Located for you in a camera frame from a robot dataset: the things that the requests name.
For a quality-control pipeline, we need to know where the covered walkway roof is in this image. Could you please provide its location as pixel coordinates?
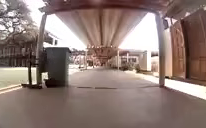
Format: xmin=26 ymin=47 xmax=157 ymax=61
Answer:
xmin=38 ymin=0 xmax=206 ymax=60

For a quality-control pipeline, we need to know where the pale kerb strip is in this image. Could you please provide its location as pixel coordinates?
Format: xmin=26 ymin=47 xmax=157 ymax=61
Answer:
xmin=0 ymin=83 xmax=24 ymax=98

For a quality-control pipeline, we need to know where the dark two-storey building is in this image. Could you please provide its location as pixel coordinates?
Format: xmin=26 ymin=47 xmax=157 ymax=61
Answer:
xmin=0 ymin=31 xmax=60 ymax=68

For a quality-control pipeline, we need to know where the grass lawn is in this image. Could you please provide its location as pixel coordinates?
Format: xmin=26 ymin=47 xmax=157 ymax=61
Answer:
xmin=0 ymin=66 xmax=80 ymax=90

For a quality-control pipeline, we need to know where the green bush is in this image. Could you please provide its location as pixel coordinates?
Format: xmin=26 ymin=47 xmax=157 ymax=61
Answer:
xmin=120 ymin=61 xmax=142 ymax=73

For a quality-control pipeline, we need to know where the building with wooden doors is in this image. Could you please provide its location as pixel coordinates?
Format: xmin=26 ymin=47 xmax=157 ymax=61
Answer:
xmin=163 ymin=5 xmax=206 ymax=88

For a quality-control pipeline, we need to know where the pale low building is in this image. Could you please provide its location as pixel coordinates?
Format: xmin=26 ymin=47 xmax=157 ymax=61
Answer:
xmin=108 ymin=49 xmax=153 ymax=72

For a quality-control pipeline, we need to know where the pale roof support post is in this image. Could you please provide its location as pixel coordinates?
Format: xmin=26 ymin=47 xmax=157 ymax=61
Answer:
xmin=154 ymin=13 xmax=167 ymax=88
xmin=35 ymin=13 xmax=48 ymax=85

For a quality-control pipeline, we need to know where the green wheeled bin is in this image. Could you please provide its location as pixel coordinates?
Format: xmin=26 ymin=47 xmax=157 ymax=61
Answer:
xmin=43 ymin=46 xmax=72 ymax=89

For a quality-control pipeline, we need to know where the dark stand with base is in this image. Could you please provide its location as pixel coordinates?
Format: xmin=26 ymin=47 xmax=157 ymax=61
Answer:
xmin=21 ymin=44 xmax=43 ymax=90

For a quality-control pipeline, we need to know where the pale concrete side pavement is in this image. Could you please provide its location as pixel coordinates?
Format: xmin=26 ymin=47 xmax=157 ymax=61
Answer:
xmin=124 ymin=69 xmax=206 ymax=104

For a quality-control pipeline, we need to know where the large tree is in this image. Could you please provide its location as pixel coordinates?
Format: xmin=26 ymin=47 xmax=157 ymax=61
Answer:
xmin=0 ymin=0 xmax=42 ymax=46

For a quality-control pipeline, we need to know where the reddish-brown covered walkway floor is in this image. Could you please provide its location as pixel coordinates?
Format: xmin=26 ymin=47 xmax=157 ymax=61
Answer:
xmin=0 ymin=68 xmax=206 ymax=128

